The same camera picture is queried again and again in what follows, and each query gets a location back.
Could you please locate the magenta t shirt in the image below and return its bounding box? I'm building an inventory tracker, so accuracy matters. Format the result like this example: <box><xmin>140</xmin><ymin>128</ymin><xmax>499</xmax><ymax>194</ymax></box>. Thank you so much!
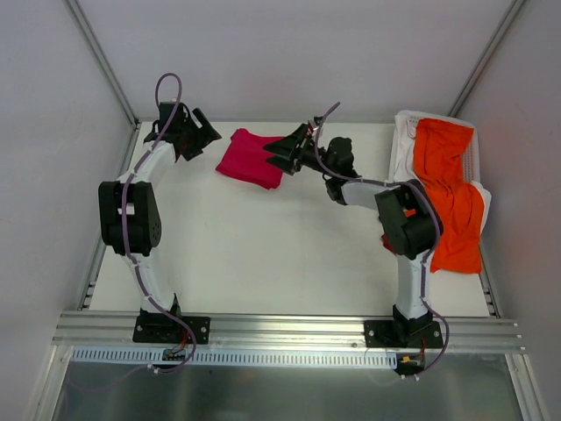
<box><xmin>216</xmin><ymin>128</ymin><xmax>283</xmax><ymax>189</ymax></box>

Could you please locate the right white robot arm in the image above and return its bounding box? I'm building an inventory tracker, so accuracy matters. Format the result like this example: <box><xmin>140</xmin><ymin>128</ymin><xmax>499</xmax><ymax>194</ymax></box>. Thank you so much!
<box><xmin>263</xmin><ymin>124</ymin><xmax>444</xmax><ymax>347</ymax></box>

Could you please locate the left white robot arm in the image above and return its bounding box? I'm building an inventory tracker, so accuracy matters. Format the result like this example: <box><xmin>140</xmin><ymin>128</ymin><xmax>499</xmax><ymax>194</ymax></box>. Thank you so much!
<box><xmin>98</xmin><ymin>102</ymin><xmax>222</xmax><ymax>342</ymax></box>

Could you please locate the white laundry basket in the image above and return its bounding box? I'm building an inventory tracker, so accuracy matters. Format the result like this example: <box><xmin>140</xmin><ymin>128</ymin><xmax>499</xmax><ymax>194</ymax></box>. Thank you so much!
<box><xmin>388</xmin><ymin>111</ymin><xmax>480</xmax><ymax>182</ymax></box>

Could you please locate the white t shirt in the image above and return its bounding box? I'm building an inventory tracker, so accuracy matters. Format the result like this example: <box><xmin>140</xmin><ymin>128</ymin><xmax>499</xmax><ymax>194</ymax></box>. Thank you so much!
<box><xmin>388</xmin><ymin>129</ymin><xmax>492</xmax><ymax>232</ymax></box>

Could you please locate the orange t shirt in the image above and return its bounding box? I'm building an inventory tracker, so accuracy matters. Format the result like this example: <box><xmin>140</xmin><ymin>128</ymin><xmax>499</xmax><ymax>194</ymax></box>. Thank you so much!
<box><xmin>411</xmin><ymin>118</ymin><xmax>484</xmax><ymax>275</ymax></box>

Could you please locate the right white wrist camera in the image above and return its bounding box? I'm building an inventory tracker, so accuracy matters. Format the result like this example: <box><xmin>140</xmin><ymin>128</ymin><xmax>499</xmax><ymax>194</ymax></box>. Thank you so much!
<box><xmin>308</xmin><ymin>118</ymin><xmax>320</xmax><ymax>136</ymax></box>

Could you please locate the left aluminium frame post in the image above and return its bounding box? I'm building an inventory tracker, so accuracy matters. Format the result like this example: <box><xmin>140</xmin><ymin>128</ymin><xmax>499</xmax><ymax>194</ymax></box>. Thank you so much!
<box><xmin>62</xmin><ymin>0</ymin><xmax>139</xmax><ymax>127</ymax></box>

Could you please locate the aluminium frame post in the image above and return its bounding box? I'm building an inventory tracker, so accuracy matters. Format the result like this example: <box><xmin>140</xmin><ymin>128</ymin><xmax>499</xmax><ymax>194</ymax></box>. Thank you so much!
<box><xmin>62</xmin><ymin>0</ymin><xmax>139</xmax><ymax>127</ymax></box>
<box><xmin>447</xmin><ymin>0</ymin><xmax>528</xmax><ymax>118</ymax></box>

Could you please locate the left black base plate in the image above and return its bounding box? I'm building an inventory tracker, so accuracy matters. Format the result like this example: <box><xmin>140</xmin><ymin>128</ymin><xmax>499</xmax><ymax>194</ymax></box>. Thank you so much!
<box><xmin>132</xmin><ymin>310</ymin><xmax>210</xmax><ymax>345</ymax></box>

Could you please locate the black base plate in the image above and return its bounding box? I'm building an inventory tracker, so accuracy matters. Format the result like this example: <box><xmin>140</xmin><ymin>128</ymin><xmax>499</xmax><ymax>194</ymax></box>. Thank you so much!
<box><xmin>132</xmin><ymin>310</ymin><xmax>210</xmax><ymax>345</ymax></box>
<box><xmin>364</xmin><ymin>319</ymin><xmax>444</xmax><ymax>350</ymax></box>

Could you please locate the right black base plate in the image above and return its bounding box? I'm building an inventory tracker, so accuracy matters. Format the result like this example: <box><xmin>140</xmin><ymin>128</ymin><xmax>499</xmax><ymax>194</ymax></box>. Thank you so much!
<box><xmin>364</xmin><ymin>319</ymin><xmax>444</xmax><ymax>350</ymax></box>

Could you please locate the aluminium mounting rail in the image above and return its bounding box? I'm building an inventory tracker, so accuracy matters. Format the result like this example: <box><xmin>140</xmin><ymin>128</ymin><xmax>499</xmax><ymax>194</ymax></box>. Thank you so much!
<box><xmin>52</xmin><ymin>310</ymin><xmax>528</xmax><ymax>354</ymax></box>

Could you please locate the white slotted cable duct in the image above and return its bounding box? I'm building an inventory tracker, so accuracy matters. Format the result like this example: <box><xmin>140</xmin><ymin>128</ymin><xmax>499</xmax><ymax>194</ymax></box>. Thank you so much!
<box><xmin>70</xmin><ymin>346</ymin><xmax>397</xmax><ymax>369</ymax></box>

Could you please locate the right aluminium frame post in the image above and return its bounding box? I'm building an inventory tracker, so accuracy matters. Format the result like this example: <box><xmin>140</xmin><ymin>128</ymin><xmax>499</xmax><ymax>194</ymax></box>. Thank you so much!
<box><xmin>447</xmin><ymin>0</ymin><xmax>528</xmax><ymax>118</ymax></box>

